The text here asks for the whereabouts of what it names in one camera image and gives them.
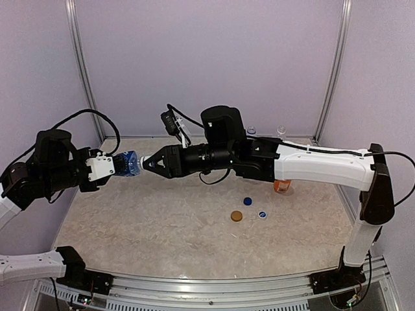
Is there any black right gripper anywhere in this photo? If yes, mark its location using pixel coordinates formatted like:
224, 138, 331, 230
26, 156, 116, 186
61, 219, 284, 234
143, 142, 235, 177

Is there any short bottle blue label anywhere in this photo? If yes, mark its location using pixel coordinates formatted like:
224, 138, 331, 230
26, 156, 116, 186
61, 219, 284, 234
112, 151, 149, 177

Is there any gold juice bottle cap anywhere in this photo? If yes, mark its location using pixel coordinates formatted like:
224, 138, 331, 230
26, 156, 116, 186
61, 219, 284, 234
230, 211, 243, 222

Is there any dark blue bottle cap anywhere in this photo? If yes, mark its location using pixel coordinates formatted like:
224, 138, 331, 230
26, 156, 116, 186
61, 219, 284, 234
243, 197, 252, 206

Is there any water bottle blue cap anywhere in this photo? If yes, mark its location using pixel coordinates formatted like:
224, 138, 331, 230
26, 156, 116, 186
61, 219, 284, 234
246, 126, 257, 137

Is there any orange juice bottle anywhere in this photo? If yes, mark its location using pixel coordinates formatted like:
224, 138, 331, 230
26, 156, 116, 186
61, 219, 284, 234
274, 180, 291, 194

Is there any clear bottle blue label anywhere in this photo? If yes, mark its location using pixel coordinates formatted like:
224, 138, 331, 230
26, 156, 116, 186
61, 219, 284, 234
276, 126, 287, 141

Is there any white blue short-bottle cap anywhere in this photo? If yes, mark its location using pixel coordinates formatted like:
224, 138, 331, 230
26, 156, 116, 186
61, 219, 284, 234
137, 155, 150, 170

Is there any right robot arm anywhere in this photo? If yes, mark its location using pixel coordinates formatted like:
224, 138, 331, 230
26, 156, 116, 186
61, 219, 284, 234
140, 106, 395, 288

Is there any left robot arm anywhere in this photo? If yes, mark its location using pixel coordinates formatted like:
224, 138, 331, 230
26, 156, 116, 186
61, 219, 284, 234
1, 129, 115, 288

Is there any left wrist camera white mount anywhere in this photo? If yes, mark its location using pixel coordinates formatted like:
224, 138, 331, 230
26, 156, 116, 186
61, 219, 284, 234
85, 152, 126, 181

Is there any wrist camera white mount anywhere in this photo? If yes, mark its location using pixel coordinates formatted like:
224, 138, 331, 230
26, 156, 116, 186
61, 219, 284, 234
85, 152, 126, 181
160, 110, 192, 148

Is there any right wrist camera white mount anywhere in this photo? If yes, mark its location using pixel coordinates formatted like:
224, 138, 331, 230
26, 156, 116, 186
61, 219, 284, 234
160, 110, 192, 148

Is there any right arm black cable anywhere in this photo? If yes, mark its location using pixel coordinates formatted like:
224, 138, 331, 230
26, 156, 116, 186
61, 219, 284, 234
165, 103, 415, 208

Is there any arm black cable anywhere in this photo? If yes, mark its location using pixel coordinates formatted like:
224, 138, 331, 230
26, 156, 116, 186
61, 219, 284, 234
165, 103, 415, 208
48, 108, 121, 156

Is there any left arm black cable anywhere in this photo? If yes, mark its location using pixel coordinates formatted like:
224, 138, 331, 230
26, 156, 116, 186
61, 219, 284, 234
48, 108, 121, 156

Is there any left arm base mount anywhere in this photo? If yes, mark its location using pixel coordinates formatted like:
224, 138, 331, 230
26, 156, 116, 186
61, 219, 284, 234
56, 246, 113, 295

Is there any aluminium corner post left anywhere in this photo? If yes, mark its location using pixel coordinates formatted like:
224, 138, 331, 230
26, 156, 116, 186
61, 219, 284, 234
64, 0, 106, 142

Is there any aluminium corner post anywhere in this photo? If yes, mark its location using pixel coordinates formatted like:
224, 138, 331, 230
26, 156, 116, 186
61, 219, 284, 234
64, 0, 106, 142
313, 0, 353, 144

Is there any aluminium front rail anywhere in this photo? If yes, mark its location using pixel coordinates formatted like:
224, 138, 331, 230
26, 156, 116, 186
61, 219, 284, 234
30, 255, 390, 311

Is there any aluminium corner post right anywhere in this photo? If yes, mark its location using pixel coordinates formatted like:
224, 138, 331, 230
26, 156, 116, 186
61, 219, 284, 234
313, 0, 353, 144

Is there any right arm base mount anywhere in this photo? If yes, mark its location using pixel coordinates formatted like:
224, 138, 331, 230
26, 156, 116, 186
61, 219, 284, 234
309, 247, 366, 295

